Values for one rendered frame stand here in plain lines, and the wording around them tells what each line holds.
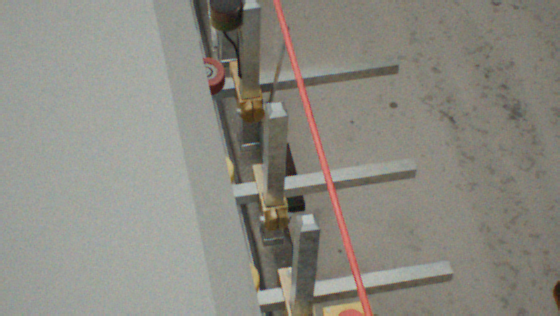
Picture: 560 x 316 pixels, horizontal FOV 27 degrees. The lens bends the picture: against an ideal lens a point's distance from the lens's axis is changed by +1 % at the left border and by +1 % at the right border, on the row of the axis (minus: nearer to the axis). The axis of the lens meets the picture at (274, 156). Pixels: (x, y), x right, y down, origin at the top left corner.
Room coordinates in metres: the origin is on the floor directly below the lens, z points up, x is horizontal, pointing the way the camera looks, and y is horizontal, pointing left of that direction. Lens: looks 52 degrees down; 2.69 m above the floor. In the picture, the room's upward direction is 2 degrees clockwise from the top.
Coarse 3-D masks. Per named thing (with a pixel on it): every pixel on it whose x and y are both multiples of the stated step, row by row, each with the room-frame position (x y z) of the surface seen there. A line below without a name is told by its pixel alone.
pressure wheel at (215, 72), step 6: (204, 60) 1.63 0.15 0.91; (210, 60) 1.63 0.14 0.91; (216, 60) 1.63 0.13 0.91; (210, 66) 1.62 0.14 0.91; (216, 66) 1.61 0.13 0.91; (222, 66) 1.62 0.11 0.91; (210, 72) 1.60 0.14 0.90; (216, 72) 1.60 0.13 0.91; (222, 72) 1.60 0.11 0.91; (210, 78) 1.58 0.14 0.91; (216, 78) 1.58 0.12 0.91; (222, 78) 1.58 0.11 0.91; (210, 84) 1.56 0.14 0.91; (216, 84) 1.57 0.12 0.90; (222, 84) 1.58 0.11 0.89; (210, 90) 1.56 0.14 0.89; (216, 90) 1.57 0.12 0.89
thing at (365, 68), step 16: (336, 64) 1.68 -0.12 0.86; (352, 64) 1.68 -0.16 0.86; (368, 64) 1.68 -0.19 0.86; (384, 64) 1.68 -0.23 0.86; (272, 80) 1.62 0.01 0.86; (288, 80) 1.63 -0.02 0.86; (304, 80) 1.63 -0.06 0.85; (320, 80) 1.64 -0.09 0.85; (336, 80) 1.65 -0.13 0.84; (224, 96) 1.59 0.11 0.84
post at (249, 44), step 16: (256, 0) 1.58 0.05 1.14; (256, 16) 1.57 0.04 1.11; (256, 32) 1.57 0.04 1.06; (240, 48) 1.58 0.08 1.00; (256, 48) 1.57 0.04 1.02; (240, 64) 1.58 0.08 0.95; (256, 64) 1.57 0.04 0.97; (240, 80) 1.58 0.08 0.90; (256, 80) 1.57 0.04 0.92; (256, 96) 1.57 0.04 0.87; (240, 128) 1.58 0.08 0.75; (256, 128) 1.57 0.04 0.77
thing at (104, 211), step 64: (0, 0) 0.23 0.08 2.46; (64, 0) 0.23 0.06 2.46; (128, 0) 0.23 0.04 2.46; (0, 64) 0.21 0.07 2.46; (64, 64) 0.21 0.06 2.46; (128, 64) 0.21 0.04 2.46; (0, 128) 0.19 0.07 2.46; (64, 128) 0.19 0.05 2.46; (128, 128) 0.19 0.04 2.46; (0, 192) 0.17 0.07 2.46; (64, 192) 0.17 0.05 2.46; (128, 192) 0.17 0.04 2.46; (192, 192) 0.17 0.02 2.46; (0, 256) 0.15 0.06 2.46; (64, 256) 0.15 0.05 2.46; (128, 256) 0.15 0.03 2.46; (192, 256) 0.15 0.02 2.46
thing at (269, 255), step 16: (208, 16) 1.96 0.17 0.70; (208, 32) 1.91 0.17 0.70; (208, 48) 1.86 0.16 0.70; (224, 64) 1.80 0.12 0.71; (224, 112) 1.67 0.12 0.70; (224, 128) 1.65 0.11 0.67; (240, 144) 1.56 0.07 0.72; (256, 144) 1.56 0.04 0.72; (240, 160) 1.53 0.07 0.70; (256, 160) 1.53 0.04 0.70; (240, 176) 1.49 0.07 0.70; (256, 208) 1.41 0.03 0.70; (256, 224) 1.37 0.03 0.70; (256, 240) 1.33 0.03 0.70; (272, 240) 1.32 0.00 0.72; (288, 240) 1.33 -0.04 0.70; (256, 256) 1.29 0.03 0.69; (272, 256) 1.29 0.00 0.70; (288, 256) 1.29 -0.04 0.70; (272, 272) 1.25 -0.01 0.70; (272, 288) 1.21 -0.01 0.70
